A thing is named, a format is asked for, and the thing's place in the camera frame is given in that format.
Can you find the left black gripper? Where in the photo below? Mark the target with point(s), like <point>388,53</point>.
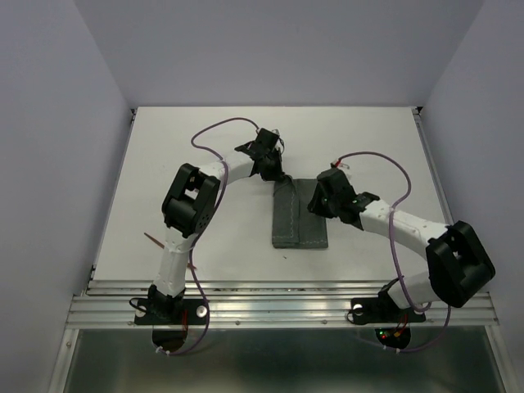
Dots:
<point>277,174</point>

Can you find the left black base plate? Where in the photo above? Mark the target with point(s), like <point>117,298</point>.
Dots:
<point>184,312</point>

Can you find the aluminium rail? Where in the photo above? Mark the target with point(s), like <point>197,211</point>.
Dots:
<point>233,305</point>
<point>434,184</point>

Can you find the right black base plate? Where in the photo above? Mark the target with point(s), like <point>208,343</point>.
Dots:
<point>380,309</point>

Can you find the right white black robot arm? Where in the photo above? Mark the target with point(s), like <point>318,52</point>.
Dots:
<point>414,292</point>

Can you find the aluminium front rail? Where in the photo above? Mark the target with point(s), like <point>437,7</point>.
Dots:
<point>233,305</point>

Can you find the copper fork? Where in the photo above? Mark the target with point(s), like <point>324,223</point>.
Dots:
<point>154,240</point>

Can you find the aluminium right side rail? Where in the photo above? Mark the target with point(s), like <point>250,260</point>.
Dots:
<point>434,184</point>

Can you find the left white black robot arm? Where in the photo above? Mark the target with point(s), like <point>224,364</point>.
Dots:
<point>191,203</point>

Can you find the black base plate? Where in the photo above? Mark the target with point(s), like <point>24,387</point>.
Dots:
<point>380,309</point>
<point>184,312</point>

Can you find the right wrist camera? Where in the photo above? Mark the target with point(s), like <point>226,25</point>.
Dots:
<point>340,165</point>

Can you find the grey cloth napkin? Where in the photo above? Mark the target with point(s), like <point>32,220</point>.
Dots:
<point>293,226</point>

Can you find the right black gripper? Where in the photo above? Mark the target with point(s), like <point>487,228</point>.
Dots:
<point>314,205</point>

